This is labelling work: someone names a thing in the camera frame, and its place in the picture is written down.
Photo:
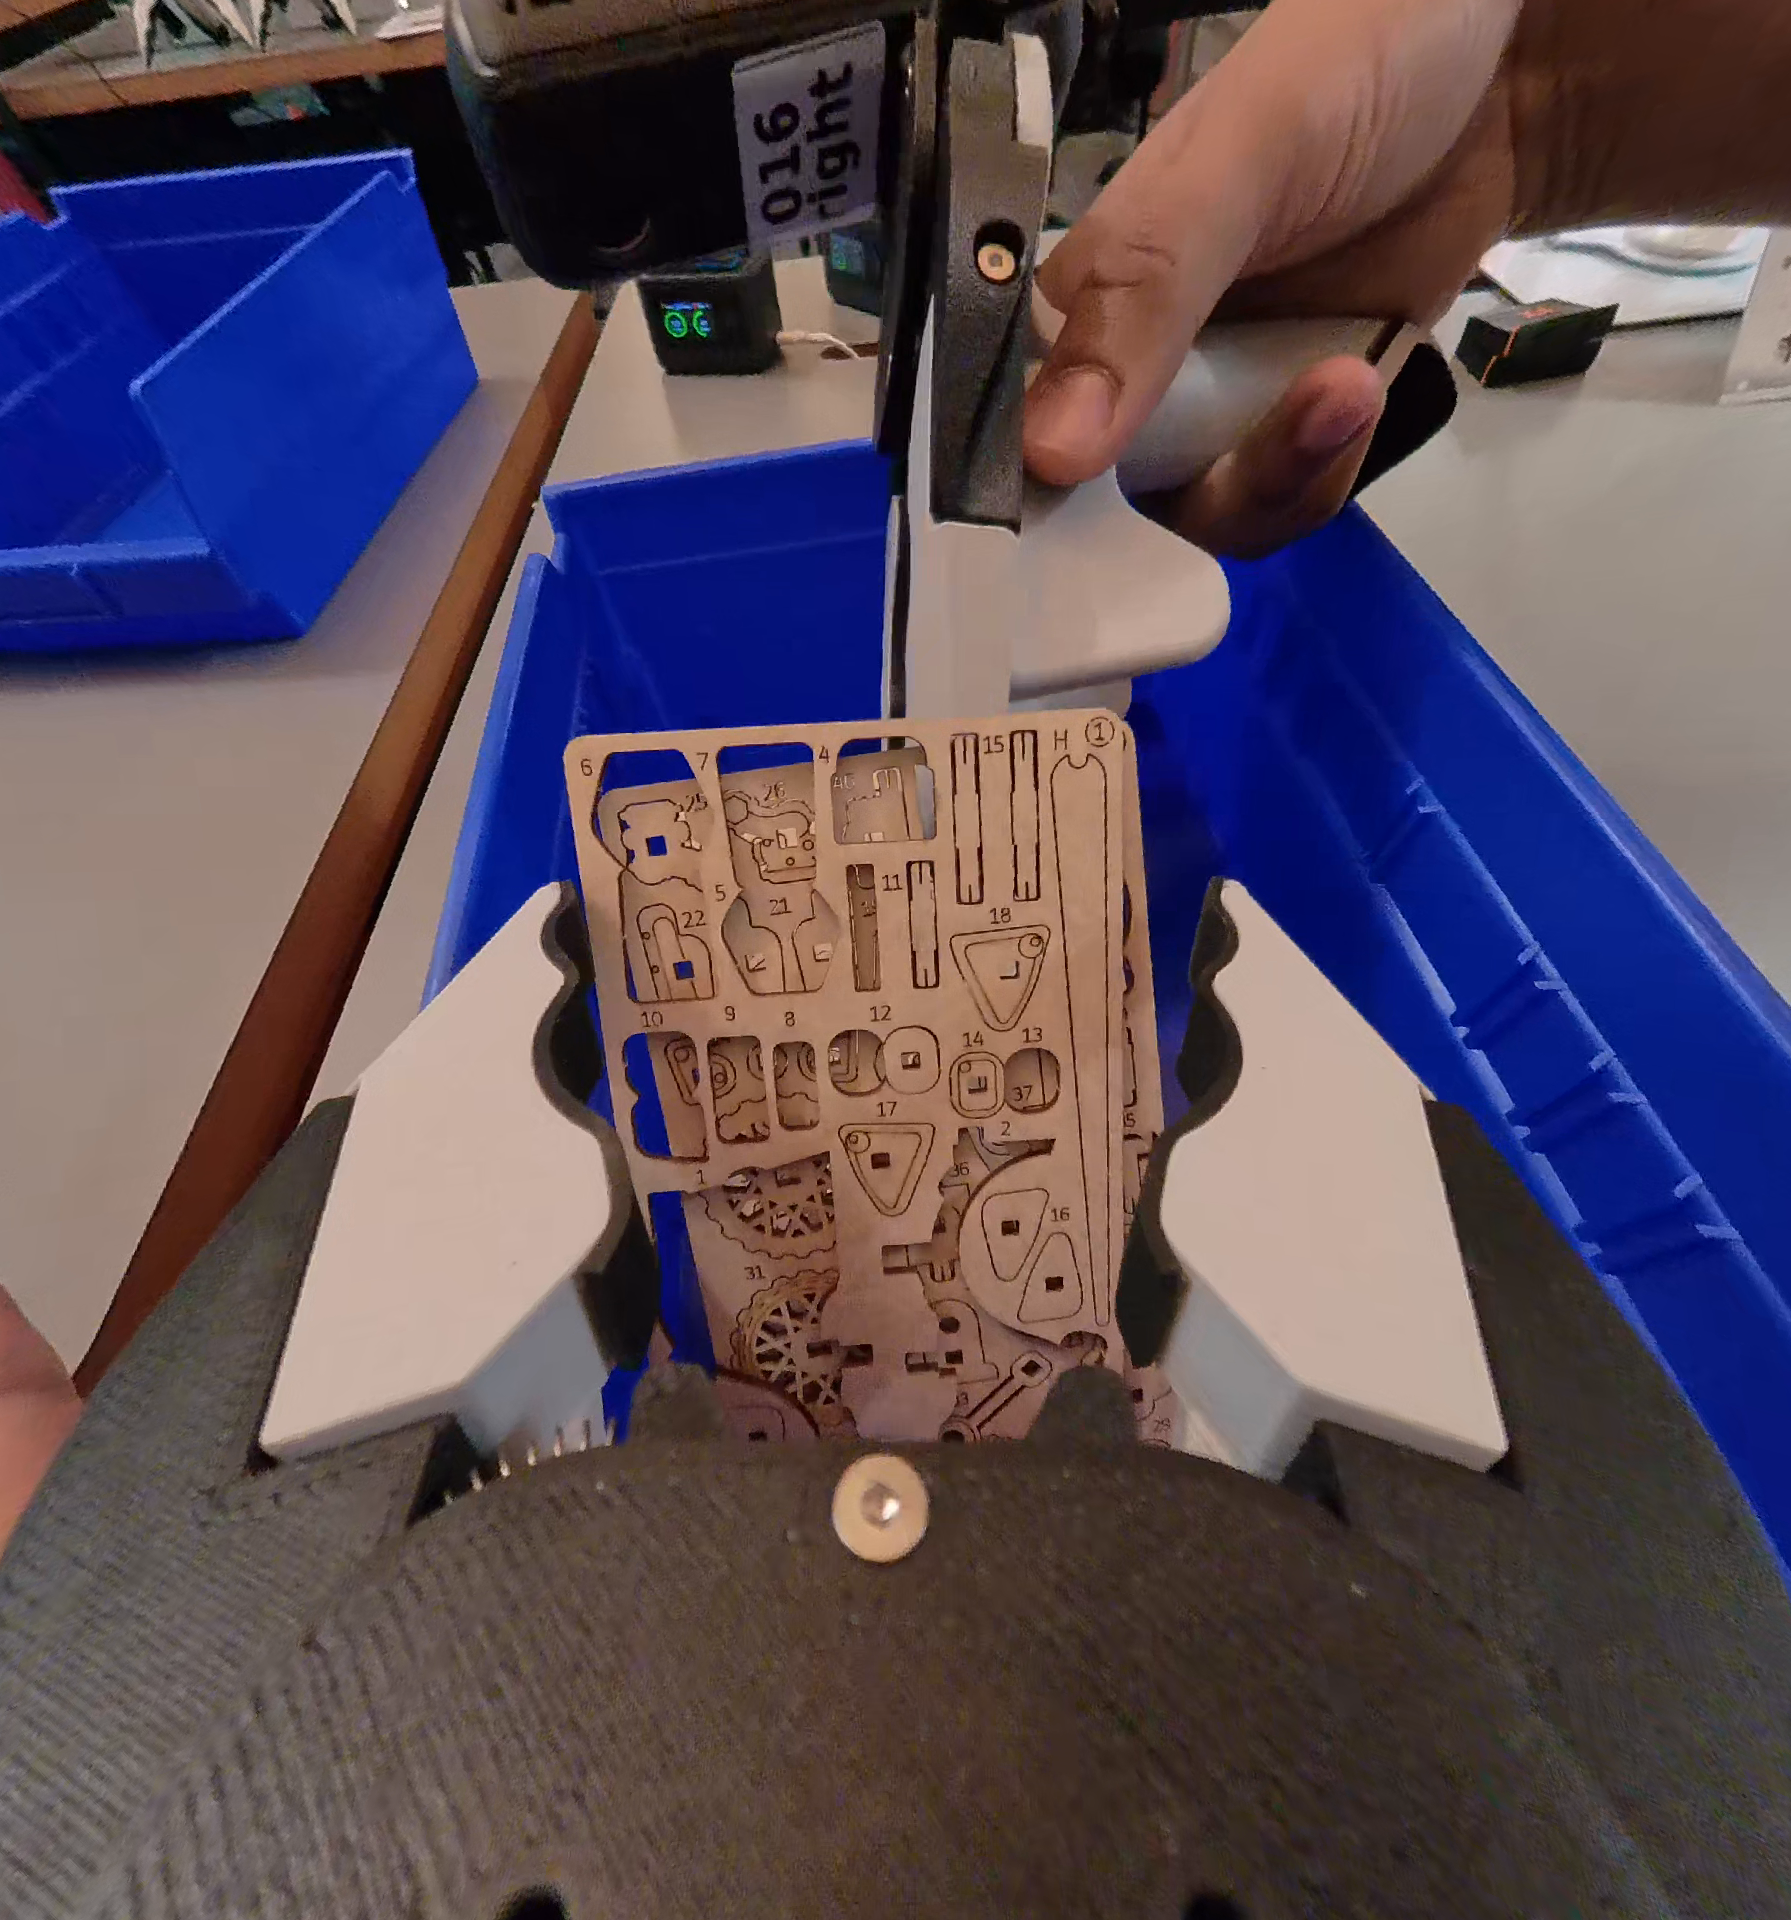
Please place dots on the white papers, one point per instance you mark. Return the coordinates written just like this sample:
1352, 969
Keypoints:
1616, 278

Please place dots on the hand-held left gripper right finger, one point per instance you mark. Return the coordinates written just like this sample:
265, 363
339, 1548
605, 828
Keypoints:
1316, 1244

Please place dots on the wooden desk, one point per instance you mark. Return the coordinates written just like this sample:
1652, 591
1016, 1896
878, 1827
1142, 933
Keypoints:
235, 74

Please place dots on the person's right hand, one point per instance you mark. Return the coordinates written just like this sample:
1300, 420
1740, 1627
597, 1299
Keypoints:
1286, 180

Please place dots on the blue plastic bin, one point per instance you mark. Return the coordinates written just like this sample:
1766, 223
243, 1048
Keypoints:
265, 480
1436, 900

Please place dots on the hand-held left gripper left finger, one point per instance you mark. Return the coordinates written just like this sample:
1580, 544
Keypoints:
445, 1244

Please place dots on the small black box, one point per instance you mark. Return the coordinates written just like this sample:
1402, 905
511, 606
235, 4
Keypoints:
1534, 343

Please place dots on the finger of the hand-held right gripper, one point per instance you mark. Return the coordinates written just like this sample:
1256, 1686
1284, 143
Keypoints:
962, 631

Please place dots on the black charging case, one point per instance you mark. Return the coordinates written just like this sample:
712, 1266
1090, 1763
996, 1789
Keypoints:
708, 323
854, 278

